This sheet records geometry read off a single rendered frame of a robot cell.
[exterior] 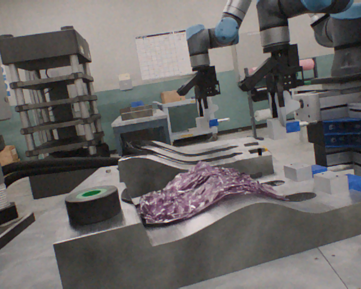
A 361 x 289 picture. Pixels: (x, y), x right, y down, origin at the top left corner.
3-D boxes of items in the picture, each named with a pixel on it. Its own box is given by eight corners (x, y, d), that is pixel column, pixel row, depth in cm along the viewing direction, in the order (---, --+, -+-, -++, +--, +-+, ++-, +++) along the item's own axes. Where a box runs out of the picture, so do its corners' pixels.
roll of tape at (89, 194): (59, 220, 56) (55, 198, 55) (104, 203, 61) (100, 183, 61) (85, 229, 50) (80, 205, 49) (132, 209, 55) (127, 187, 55)
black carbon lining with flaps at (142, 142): (239, 152, 107) (234, 120, 105) (245, 163, 91) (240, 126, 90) (125, 168, 109) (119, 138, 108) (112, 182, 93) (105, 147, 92)
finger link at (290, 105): (305, 121, 93) (298, 87, 93) (283, 125, 92) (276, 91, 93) (301, 123, 96) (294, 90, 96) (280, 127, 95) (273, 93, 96)
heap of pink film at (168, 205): (252, 181, 78) (246, 146, 76) (298, 203, 61) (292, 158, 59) (133, 209, 72) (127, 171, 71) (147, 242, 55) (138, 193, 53)
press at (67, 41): (114, 164, 619) (90, 43, 589) (106, 186, 467) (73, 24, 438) (58, 174, 609) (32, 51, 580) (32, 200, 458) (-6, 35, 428)
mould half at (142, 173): (259, 167, 113) (253, 124, 111) (276, 190, 88) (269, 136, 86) (105, 189, 117) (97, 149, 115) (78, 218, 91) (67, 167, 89)
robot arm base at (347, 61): (363, 70, 131) (361, 43, 130) (390, 67, 116) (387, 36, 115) (323, 77, 130) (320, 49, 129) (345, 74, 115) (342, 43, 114)
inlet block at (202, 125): (227, 125, 145) (225, 112, 144) (232, 126, 140) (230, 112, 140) (197, 131, 142) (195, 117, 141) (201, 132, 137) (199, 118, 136)
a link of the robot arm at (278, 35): (263, 29, 91) (256, 34, 99) (266, 47, 92) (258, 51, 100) (293, 24, 91) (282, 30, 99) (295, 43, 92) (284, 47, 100)
